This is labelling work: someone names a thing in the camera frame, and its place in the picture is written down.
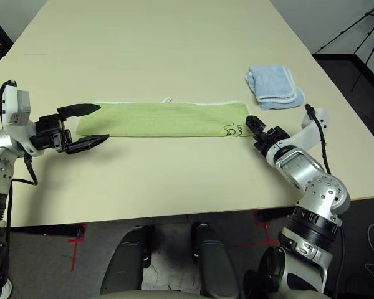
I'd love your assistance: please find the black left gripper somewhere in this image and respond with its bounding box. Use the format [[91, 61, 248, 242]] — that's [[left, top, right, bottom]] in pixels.
[[31, 103, 110, 156]]

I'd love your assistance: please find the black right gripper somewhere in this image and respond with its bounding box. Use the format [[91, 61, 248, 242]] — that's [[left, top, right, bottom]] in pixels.
[[245, 115, 292, 158]]

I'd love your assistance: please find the green towel with white trim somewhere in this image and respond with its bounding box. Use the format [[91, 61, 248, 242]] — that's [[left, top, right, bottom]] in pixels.
[[75, 95, 256, 138]]

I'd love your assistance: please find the folded light blue towel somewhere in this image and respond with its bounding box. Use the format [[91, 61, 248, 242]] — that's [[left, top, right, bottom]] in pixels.
[[244, 64, 306, 112]]

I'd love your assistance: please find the red floor tape cross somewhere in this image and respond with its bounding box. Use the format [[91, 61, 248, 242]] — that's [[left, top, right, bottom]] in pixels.
[[236, 210, 280, 249], [67, 224, 87, 272]]

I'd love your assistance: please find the side table with black legs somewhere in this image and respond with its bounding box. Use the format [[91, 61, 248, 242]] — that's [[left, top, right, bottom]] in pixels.
[[0, 9, 14, 47]]

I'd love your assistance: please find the black tripod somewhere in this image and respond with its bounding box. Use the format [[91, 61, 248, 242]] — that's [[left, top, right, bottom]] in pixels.
[[319, 1, 374, 93]]

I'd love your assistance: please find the grey robot right leg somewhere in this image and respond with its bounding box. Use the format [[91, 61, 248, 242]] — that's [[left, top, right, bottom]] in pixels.
[[191, 222, 242, 299]]

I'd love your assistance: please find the beige robot torso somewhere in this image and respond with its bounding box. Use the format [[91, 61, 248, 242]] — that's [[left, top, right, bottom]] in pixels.
[[93, 289, 206, 299]]

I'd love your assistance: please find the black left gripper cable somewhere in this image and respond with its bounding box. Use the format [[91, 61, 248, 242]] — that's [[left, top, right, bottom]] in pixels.
[[4, 154, 40, 240]]

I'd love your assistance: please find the black right camera cable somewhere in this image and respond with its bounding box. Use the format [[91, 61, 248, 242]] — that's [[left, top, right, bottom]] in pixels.
[[304, 103, 332, 175]]

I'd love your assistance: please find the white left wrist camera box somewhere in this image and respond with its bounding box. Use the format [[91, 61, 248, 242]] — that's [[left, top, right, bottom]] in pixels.
[[0, 80, 41, 156]]

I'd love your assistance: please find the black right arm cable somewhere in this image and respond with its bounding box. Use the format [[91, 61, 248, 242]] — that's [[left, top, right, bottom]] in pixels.
[[330, 224, 347, 299]]

